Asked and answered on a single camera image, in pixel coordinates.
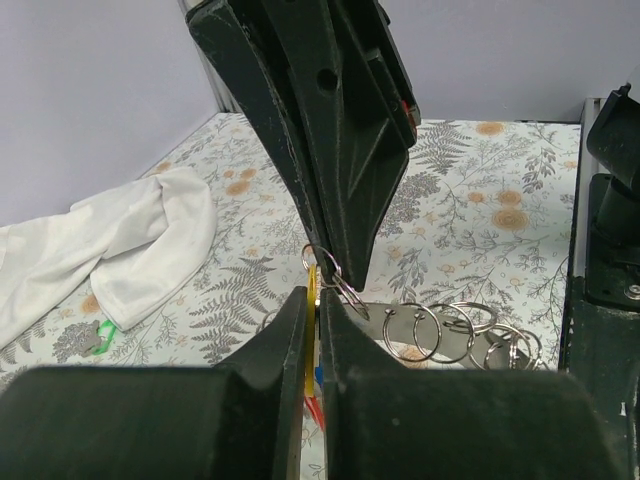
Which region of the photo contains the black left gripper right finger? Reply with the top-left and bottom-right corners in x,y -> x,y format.
320,291 -> 623,479

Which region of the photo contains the white crumpled cloth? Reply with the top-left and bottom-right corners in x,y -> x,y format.
1,167 -> 217,346

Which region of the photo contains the grey left corner post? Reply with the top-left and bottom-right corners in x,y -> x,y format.
180,0 -> 246,115

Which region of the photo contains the white disc with keyrings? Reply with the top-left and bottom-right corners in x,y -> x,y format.
317,247 -> 547,371

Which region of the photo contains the green tagged key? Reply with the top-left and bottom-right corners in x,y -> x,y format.
81,320 -> 117,357

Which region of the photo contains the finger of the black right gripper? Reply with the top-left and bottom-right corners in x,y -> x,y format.
264,1 -> 418,291
186,1 -> 330,248

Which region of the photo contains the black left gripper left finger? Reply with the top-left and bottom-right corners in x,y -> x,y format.
1,287 -> 307,479

